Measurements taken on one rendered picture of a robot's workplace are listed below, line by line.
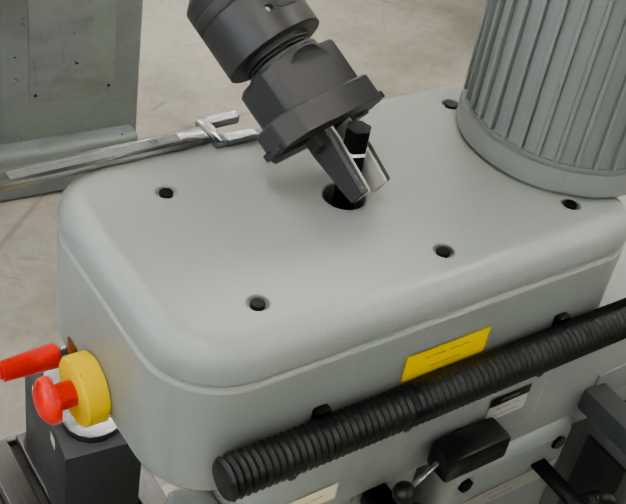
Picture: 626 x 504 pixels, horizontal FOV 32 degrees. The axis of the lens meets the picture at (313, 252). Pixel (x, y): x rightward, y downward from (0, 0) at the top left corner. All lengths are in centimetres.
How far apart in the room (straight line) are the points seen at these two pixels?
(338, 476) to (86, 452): 76
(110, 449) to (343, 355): 90
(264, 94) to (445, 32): 464
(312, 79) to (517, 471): 51
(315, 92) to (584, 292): 31
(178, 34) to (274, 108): 422
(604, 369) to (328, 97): 47
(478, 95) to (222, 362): 38
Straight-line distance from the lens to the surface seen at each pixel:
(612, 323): 102
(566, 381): 116
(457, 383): 90
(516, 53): 96
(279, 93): 87
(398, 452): 101
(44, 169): 90
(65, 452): 168
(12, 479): 189
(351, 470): 98
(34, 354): 101
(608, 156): 98
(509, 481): 121
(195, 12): 91
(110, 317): 84
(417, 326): 87
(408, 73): 508
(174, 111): 454
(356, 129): 88
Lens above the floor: 242
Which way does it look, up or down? 38 degrees down
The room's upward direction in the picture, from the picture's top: 11 degrees clockwise
